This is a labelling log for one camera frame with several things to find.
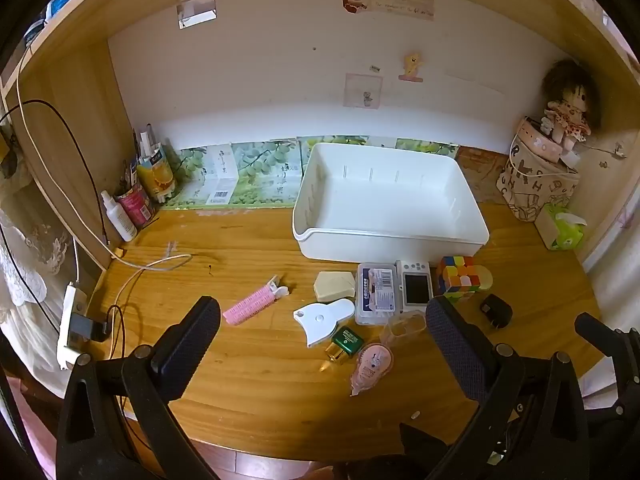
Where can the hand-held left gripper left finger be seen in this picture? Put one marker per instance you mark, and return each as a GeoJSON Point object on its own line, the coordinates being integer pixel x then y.
{"type": "Point", "coordinates": [187, 340]}

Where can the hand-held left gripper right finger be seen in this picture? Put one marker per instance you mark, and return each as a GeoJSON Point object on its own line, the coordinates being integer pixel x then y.
{"type": "Point", "coordinates": [452, 345]}

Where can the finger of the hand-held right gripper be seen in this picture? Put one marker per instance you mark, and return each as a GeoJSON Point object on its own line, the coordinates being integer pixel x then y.
{"type": "Point", "coordinates": [595, 327]}

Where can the black charger plug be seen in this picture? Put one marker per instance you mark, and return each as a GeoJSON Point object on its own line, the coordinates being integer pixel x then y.
{"type": "Point", "coordinates": [496, 311]}

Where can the multicoloured puzzle cube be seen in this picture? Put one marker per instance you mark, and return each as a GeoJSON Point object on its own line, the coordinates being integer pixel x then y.
{"type": "Point", "coordinates": [462, 279]}

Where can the pink hair roller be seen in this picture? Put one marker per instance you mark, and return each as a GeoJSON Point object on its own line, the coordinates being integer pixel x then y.
{"type": "Point", "coordinates": [250, 305]}

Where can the pink correction tape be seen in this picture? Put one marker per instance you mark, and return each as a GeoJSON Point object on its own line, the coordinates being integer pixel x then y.
{"type": "Point", "coordinates": [371, 367]}

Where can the white plastic tool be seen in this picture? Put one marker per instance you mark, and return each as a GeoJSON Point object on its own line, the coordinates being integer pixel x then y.
{"type": "Point", "coordinates": [320, 321]}

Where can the white plastic bin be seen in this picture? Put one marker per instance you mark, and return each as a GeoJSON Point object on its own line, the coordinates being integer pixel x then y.
{"type": "Point", "coordinates": [390, 200]}

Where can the small clear plastic container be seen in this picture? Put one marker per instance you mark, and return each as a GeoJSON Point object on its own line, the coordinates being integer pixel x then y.
{"type": "Point", "coordinates": [402, 329]}

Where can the white handheld game console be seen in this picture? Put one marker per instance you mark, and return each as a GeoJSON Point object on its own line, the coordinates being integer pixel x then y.
{"type": "Point", "coordinates": [416, 287]}

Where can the clear labelled plastic box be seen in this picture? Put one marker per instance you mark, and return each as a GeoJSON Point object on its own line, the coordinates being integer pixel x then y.
{"type": "Point", "coordinates": [379, 292]}

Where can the green tissue pack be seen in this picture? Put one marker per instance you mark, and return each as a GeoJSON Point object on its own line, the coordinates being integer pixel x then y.
{"type": "Point", "coordinates": [562, 230]}

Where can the black power adapter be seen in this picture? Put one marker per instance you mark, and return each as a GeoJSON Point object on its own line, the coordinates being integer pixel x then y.
{"type": "Point", "coordinates": [85, 327]}

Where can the white power strip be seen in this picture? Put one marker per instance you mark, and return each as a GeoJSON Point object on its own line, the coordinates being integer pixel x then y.
{"type": "Point", "coordinates": [67, 320]}

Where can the beige wedge sponge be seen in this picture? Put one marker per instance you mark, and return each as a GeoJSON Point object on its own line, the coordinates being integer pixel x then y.
{"type": "Point", "coordinates": [334, 286]}

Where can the white spray bottle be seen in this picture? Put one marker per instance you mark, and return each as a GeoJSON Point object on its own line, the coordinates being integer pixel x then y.
{"type": "Point", "coordinates": [120, 220]}

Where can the red can pen holder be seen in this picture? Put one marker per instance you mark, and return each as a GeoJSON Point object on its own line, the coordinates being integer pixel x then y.
{"type": "Point", "coordinates": [135, 207]}

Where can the letter print fabric bag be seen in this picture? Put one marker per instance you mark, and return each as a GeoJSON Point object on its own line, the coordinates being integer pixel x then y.
{"type": "Point", "coordinates": [532, 180]}

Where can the yellow juice carton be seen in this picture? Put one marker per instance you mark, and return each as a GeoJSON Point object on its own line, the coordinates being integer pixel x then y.
{"type": "Point", "coordinates": [156, 172]}

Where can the white lace cloth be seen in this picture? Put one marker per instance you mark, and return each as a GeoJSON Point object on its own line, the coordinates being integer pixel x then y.
{"type": "Point", "coordinates": [30, 255]}

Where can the green grape print box with barcode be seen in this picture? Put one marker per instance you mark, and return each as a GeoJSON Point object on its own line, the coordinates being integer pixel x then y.
{"type": "Point", "coordinates": [260, 172]}

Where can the brown-haired rag doll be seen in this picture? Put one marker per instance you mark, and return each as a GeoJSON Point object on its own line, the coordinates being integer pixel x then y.
{"type": "Point", "coordinates": [567, 105]}

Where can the taped paper note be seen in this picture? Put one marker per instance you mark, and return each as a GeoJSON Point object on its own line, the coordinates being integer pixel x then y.
{"type": "Point", "coordinates": [405, 2]}

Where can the pink square wall sticker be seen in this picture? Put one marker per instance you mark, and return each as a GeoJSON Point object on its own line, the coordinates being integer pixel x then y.
{"type": "Point", "coordinates": [363, 91]}

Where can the yellow bear wall sticker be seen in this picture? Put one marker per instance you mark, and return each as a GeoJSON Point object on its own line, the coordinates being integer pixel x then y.
{"type": "Point", "coordinates": [412, 65]}

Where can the clear wall hook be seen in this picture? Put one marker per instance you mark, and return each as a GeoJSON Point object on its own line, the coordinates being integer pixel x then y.
{"type": "Point", "coordinates": [196, 10]}

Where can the red cartoon wall sticker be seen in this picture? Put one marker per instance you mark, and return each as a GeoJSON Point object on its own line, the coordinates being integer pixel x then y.
{"type": "Point", "coordinates": [354, 2]}

